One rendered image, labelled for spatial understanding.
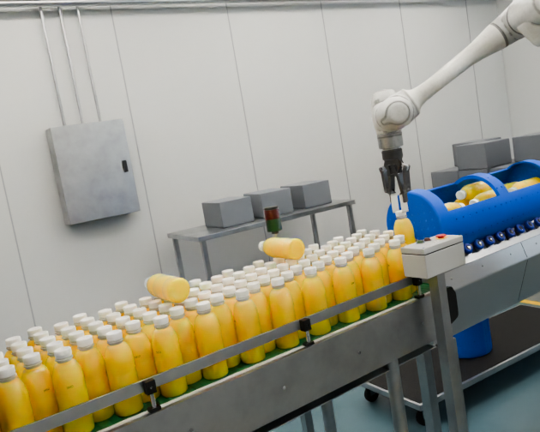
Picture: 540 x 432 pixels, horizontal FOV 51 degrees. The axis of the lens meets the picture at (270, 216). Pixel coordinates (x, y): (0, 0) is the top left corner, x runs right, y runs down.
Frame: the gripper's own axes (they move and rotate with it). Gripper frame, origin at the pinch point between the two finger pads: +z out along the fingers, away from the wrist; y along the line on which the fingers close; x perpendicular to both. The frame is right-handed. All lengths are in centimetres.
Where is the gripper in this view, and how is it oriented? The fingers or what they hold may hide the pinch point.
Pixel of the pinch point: (399, 203)
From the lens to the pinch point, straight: 216.0
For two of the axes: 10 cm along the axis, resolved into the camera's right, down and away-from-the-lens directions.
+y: -5.7, 0.0, 8.2
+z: 1.7, 9.8, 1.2
